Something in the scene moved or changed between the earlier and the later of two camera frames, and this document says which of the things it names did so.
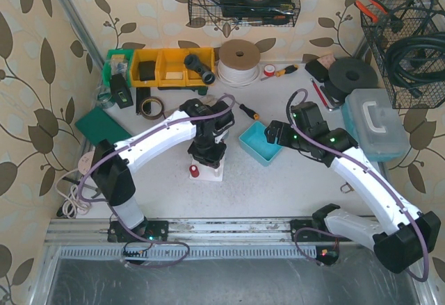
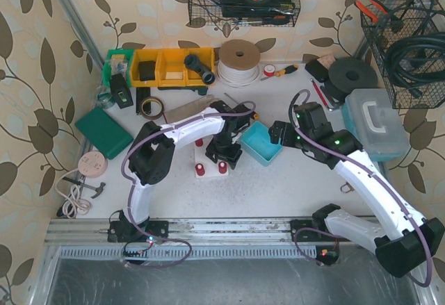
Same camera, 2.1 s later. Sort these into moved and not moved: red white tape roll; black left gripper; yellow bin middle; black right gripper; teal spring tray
Moved: black left gripper
Not moved: black right gripper; red white tape roll; yellow bin middle; teal spring tray
